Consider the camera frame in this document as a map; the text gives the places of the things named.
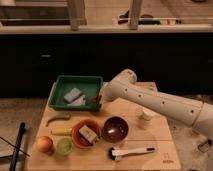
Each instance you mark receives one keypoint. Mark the wooden post left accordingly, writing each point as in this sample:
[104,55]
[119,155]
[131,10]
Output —
[77,16]

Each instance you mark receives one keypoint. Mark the grey sponge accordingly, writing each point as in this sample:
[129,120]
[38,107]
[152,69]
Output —
[72,95]

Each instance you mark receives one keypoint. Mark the purple bowl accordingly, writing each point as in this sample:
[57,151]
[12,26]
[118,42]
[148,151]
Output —
[115,129]

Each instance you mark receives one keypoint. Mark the orange bowl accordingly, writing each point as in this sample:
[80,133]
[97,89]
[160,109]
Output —
[78,140]

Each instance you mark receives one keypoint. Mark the yellow corn cob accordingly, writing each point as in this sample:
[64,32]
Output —
[61,131]

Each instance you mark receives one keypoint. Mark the white paper cup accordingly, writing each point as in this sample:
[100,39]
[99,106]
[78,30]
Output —
[147,114]

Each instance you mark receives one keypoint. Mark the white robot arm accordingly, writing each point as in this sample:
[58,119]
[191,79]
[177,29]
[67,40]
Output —
[196,114]

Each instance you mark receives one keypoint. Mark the white folded cloth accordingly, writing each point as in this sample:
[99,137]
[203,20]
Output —
[79,101]

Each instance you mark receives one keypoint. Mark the wooden post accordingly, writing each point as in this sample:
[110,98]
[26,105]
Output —
[134,14]
[77,16]

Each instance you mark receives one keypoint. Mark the white dish brush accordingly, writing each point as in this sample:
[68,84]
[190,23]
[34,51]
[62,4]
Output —
[116,154]

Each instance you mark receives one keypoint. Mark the tan sponge block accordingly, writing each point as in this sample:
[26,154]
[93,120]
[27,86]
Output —
[88,134]

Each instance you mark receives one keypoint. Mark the red yellow apple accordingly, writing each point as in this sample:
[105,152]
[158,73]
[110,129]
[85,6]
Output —
[44,144]

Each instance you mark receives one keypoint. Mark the black rod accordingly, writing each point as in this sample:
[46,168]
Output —
[16,150]

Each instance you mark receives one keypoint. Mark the small green cup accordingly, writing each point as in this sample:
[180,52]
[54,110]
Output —
[64,146]

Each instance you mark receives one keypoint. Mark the wooden post right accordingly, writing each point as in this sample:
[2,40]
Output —
[134,14]

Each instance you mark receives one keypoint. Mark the green plastic tray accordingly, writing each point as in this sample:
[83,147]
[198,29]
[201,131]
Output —
[89,85]

